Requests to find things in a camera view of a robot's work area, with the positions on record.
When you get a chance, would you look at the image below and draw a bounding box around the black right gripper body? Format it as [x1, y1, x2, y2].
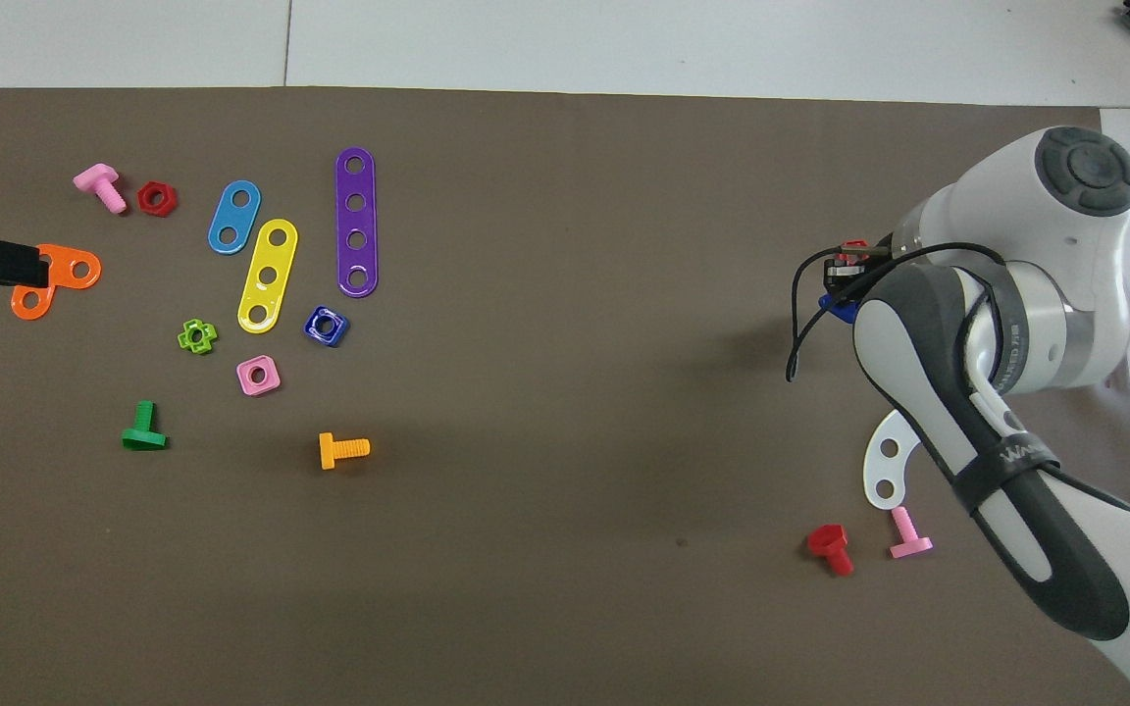
[825, 247, 895, 295]

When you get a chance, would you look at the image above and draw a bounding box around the blue square nut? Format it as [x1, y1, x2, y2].
[303, 305, 350, 348]

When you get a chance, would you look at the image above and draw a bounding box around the orange angled three-hole plate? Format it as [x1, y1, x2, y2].
[11, 243, 102, 322]

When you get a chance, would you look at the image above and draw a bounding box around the pink plastic bolt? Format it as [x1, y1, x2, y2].
[889, 506, 934, 560]
[73, 163, 128, 216]

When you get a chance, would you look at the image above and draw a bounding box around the white curved five-hole plate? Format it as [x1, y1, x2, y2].
[862, 409, 925, 511]

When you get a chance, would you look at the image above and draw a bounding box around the dark green plastic bolt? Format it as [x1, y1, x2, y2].
[121, 399, 169, 452]

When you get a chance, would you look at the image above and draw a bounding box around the blue two-hole plate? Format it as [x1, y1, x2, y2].
[207, 179, 262, 256]

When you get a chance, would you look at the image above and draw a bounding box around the pink square nut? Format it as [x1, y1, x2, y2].
[236, 355, 283, 397]

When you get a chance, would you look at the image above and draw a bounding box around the yellow three-hole plate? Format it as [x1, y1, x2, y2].
[236, 218, 299, 335]

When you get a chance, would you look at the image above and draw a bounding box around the red hex-head bolt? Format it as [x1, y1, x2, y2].
[806, 524, 855, 578]

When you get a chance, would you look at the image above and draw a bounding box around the purple four-hole plate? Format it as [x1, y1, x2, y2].
[334, 147, 380, 298]

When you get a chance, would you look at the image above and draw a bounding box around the orange plastic bolt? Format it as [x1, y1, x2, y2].
[319, 432, 371, 471]

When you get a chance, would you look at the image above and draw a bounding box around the brown table mat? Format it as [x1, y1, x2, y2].
[0, 86, 1130, 706]

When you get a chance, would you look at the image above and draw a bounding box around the black velcro cable strap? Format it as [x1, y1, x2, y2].
[950, 438, 1063, 516]

